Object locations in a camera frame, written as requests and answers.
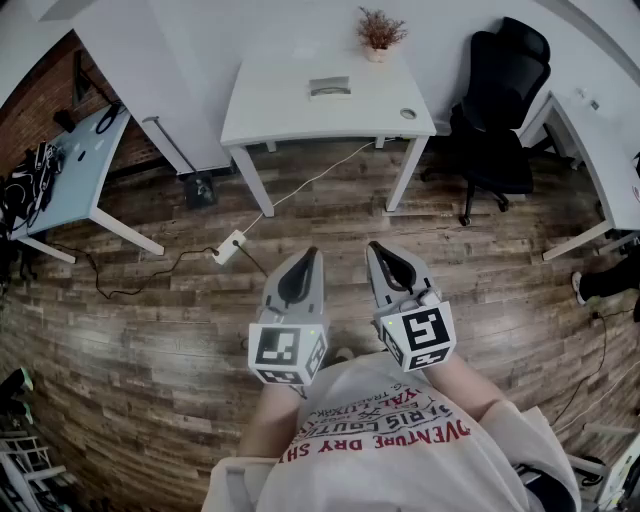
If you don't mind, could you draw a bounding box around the black cable coil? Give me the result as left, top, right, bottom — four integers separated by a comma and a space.
94, 101, 125, 135

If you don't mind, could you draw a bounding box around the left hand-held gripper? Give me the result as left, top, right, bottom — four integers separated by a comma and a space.
248, 246, 329, 386

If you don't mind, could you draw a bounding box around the black floor cable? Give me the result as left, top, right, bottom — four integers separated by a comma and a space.
47, 242, 221, 301
239, 242, 271, 277

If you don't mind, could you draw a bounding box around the black office chair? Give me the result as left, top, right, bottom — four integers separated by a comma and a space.
419, 16, 553, 227

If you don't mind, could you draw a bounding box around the person's white printed shirt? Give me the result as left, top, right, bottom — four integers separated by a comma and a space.
202, 352, 584, 512

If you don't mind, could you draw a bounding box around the person's right forearm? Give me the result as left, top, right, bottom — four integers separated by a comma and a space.
424, 357, 511, 421

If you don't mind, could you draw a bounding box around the pile of black devices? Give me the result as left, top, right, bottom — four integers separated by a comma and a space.
0, 141, 66, 236

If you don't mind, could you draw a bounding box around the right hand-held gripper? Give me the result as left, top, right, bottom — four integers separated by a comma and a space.
367, 241, 457, 372

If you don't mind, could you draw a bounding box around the white partition panel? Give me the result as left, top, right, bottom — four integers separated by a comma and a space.
74, 0, 236, 177

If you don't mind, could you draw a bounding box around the green and black shoe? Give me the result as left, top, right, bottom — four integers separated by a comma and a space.
0, 399, 34, 426
0, 367, 35, 401

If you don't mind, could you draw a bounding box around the white metal rack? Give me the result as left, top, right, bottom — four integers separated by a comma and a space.
554, 422, 640, 512
0, 432, 69, 512

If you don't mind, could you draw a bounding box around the white power strip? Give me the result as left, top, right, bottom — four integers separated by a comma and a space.
212, 228, 248, 266

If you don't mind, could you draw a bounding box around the white power cable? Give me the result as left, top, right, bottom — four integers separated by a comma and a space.
239, 138, 376, 236

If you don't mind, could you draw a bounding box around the white desk with round grommet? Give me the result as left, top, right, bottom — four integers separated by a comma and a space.
219, 47, 437, 219

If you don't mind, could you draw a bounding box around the person's left forearm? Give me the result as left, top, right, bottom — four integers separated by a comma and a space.
238, 382, 309, 459

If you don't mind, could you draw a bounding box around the dark picture frame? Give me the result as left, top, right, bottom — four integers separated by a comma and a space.
71, 49, 94, 109

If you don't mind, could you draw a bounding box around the dried plant in white pot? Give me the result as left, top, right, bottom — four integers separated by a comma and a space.
355, 5, 409, 64

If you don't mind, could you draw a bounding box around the pale blue desk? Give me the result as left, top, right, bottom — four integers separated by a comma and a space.
9, 102, 166, 265

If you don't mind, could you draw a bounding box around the dark box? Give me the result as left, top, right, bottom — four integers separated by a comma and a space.
184, 174, 220, 210

